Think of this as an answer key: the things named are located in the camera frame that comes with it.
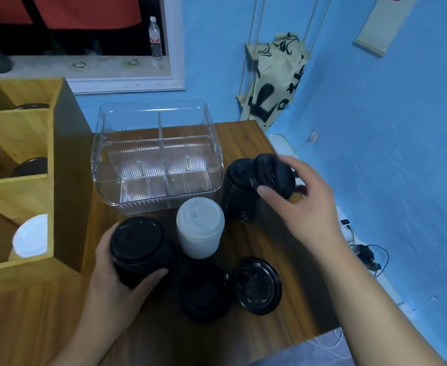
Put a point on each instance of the white domed cup lid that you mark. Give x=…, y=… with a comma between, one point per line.
x=200, y=224

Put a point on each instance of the wooden three-compartment organizer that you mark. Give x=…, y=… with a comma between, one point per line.
x=67, y=186

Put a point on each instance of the cream tote bag black print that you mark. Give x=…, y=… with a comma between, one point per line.
x=276, y=83

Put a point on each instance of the white wall socket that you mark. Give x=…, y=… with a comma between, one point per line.
x=313, y=137

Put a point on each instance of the clear plastic water bottle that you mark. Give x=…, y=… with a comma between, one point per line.
x=155, y=41

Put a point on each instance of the clear plastic container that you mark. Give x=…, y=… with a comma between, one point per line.
x=215, y=156

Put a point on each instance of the short stack of black lids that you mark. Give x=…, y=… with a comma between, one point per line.
x=238, y=186

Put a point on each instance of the white lids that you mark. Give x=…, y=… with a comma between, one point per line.
x=31, y=236

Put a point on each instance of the person's left hand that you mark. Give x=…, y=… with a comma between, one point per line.
x=109, y=301

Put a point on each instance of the white window frame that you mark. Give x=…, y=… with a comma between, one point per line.
x=132, y=83

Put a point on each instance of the red curtain panel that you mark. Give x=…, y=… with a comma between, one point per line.
x=90, y=11
x=6, y=7

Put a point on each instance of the person's right hand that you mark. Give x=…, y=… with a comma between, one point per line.
x=315, y=217

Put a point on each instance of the cream wall plate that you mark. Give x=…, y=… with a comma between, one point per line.
x=385, y=22

